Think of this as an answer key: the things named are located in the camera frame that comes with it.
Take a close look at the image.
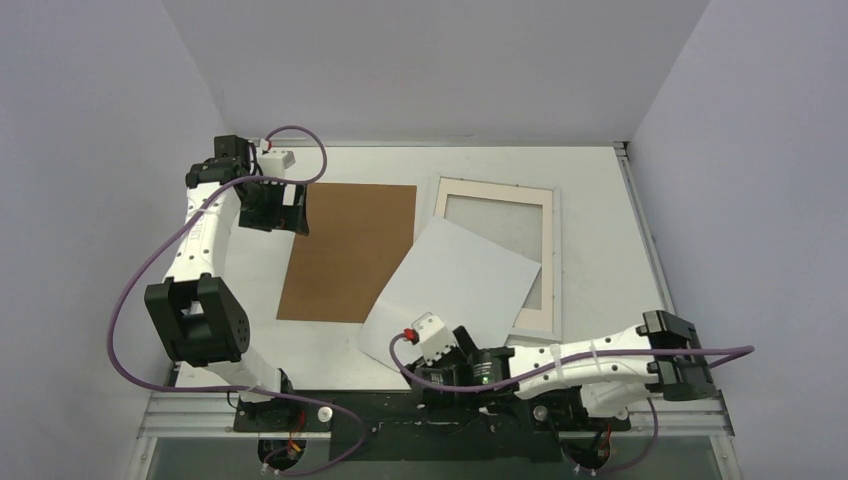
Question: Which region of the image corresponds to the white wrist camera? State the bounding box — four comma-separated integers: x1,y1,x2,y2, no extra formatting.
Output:
256,139,296,178
403,312,458,366

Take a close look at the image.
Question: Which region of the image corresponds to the white picture frame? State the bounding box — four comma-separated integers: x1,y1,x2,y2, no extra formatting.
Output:
430,175,564,342

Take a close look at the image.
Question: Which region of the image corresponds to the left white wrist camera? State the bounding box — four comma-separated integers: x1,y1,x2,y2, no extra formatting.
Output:
256,139,296,178

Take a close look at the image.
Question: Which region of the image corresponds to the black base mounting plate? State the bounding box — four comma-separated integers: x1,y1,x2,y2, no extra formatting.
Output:
232,391,631,463

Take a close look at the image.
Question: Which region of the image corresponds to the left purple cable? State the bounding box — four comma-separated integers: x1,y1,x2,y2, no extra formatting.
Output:
105,125,367,478

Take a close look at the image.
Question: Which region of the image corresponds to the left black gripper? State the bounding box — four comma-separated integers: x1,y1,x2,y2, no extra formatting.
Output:
241,177,308,236

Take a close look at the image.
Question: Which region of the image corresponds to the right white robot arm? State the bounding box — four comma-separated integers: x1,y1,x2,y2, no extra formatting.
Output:
389,310,717,429

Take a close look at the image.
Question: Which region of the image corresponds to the brown backing board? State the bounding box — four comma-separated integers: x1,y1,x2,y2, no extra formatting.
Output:
276,183,417,324

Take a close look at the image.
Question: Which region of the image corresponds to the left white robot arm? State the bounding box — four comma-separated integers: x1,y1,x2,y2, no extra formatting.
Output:
144,135,309,431

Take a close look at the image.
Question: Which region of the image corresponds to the aluminium front rail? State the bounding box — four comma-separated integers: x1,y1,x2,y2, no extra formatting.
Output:
138,393,735,438

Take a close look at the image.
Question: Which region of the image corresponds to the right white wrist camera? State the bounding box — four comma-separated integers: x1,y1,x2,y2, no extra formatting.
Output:
403,312,458,366

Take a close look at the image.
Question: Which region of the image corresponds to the sunset landscape photo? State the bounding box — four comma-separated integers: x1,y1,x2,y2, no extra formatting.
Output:
358,217,540,369

